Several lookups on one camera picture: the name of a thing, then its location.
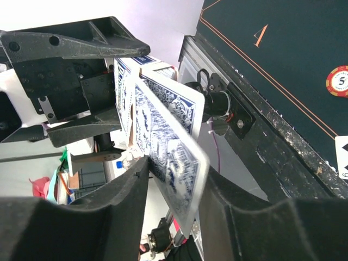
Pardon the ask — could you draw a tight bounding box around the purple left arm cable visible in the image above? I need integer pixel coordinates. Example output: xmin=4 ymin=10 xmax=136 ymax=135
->
xmin=212 ymin=130 xmax=221 ymax=175

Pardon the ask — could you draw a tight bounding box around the six of spades card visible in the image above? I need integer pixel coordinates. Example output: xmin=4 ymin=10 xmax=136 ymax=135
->
xmin=335 ymin=135 xmax=348 ymax=180

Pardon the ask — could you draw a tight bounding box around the blue playing card deck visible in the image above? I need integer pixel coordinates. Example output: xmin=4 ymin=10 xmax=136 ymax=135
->
xmin=114 ymin=55 xmax=178 ymax=147

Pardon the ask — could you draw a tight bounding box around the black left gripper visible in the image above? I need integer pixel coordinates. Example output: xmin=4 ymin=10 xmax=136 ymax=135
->
xmin=1 ymin=16 xmax=151 ymax=147

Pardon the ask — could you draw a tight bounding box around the dark green poker mat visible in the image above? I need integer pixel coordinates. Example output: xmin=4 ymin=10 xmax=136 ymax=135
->
xmin=197 ymin=0 xmax=348 ymax=142

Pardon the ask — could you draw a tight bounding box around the orange poker chip stack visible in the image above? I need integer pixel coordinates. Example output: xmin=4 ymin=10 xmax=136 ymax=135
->
xmin=326 ymin=65 xmax=348 ymax=98

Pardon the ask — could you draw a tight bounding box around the dark plastic crate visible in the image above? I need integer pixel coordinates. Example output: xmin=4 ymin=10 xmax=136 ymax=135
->
xmin=73 ymin=161 xmax=115 ymax=201

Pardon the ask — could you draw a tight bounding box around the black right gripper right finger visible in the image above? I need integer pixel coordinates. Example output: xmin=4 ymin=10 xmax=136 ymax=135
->
xmin=199 ymin=169 xmax=347 ymax=260

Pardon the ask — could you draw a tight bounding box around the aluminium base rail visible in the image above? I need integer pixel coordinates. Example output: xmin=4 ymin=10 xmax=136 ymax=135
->
xmin=182 ymin=36 xmax=347 ymax=203

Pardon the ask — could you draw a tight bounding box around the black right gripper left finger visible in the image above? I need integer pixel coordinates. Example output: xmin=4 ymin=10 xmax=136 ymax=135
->
xmin=1 ymin=157 xmax=149 ymax=260

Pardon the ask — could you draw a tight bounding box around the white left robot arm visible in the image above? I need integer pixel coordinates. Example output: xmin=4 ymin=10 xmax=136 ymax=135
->
xmin=1 ymin=16 xmax=150 ymax=147

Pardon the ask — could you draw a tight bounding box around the blue capped bottle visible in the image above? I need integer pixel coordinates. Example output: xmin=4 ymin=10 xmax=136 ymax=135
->
xmin=116 ymin=161 xmax=128 ymax=169

